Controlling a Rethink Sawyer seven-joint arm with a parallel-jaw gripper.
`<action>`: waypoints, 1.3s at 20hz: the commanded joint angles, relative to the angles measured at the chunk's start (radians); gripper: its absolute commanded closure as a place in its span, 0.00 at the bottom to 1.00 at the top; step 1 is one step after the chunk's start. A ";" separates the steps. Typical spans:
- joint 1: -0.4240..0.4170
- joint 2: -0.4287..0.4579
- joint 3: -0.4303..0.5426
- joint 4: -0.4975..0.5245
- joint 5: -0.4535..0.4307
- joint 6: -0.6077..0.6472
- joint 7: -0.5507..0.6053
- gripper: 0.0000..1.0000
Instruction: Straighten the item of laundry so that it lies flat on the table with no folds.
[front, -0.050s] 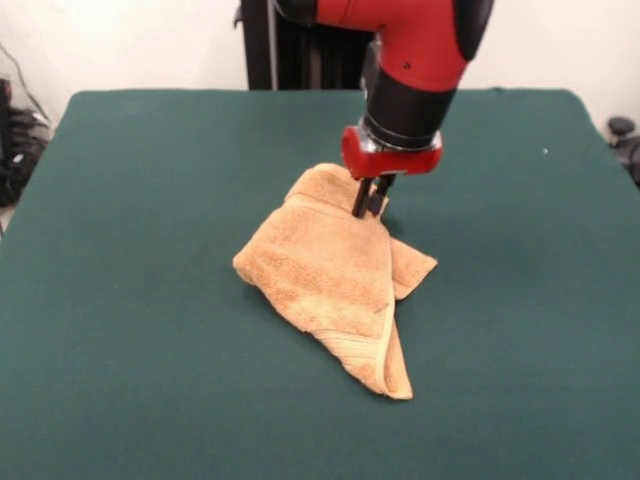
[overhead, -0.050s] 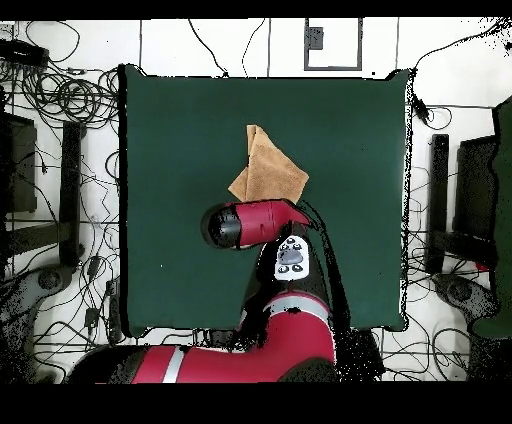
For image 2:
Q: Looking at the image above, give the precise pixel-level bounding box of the tan terry towel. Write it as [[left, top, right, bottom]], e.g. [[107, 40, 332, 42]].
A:
[[227, 124, 310, 205]]

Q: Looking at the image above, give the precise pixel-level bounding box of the dark flat box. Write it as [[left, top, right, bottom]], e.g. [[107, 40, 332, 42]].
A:
[[0, 111, 39, 215], [453, 134, 499, 243]]

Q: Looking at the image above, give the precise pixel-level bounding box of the dark green table cloth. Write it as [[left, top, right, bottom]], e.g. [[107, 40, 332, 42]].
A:
[[118, 63, 413, 337]]

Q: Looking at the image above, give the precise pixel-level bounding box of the black floor beam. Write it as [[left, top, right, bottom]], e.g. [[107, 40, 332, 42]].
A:
[[58, 120, 86, 268], [424, 133, 450, 275]]

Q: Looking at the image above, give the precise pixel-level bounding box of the black plug adapter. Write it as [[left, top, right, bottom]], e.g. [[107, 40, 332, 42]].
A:
[[410, 93, 432, 123]]

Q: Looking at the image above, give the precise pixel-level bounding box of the black wheeled base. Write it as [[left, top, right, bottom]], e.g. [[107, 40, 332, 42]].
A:
[[433, 273, 499, 321], [0, 263, 77, 321]]

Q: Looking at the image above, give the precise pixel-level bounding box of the dark green cloth pile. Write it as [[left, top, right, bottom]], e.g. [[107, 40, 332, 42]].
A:
[[471, 93, 512, 339]]

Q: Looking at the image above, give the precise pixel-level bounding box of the black power strip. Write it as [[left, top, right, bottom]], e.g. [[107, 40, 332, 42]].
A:
[[0, 39, 50, 67]]

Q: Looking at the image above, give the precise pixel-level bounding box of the black floor cable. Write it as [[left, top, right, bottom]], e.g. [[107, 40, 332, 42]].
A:
[[187, 17, 230, 78], [241, 17, 267, 77]]

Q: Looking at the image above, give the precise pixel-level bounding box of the grey square floor frame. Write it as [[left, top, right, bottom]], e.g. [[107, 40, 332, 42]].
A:
[[303, 17, 364, 72]]

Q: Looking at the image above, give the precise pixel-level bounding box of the black cable coil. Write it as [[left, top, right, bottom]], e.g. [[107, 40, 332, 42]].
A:
[[0, 59, 121, 133]]

